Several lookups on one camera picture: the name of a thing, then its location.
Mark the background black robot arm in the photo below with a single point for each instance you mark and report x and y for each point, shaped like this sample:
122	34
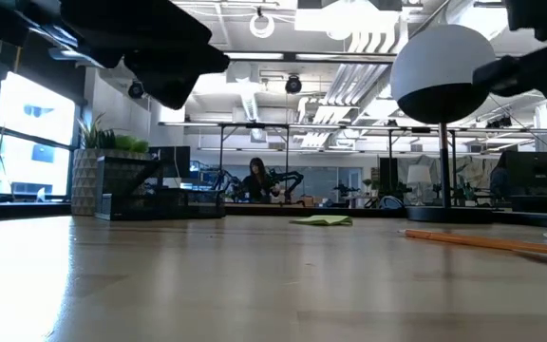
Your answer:
290	178
226	183

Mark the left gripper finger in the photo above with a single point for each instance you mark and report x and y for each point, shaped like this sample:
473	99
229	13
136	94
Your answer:
174	71
136	24

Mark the black aluminium table frame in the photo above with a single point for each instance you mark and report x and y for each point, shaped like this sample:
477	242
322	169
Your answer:
273	210

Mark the white shade table lamp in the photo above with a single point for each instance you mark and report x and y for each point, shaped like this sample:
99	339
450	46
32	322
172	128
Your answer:
419	175

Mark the round white ceiling light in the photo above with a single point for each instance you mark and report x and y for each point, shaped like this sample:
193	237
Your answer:
254	32

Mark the potted green succulent plant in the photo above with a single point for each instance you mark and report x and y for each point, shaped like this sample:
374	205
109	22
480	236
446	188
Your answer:
83	185

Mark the black ceiling spotlight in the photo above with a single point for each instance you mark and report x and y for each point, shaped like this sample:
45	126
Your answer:
293	85
136	90

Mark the background black station frame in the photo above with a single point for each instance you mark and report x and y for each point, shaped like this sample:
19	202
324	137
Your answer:
254	125

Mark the black mesh desk organizer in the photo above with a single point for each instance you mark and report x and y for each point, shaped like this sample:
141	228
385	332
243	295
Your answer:
159	206

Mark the blue round object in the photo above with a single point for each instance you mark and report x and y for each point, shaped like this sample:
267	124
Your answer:
391	203

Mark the person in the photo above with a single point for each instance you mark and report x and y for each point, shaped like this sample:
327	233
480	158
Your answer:
258	183

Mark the large black screen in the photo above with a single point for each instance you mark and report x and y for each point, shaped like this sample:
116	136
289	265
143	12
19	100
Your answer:
534	173

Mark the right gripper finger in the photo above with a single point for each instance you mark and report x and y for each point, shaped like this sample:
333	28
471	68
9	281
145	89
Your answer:
515	76

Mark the black background monitor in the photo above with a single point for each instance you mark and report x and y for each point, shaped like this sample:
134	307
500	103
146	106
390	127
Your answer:
176	161

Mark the white globe lamp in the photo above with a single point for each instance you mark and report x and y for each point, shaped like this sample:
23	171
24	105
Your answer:
439	62

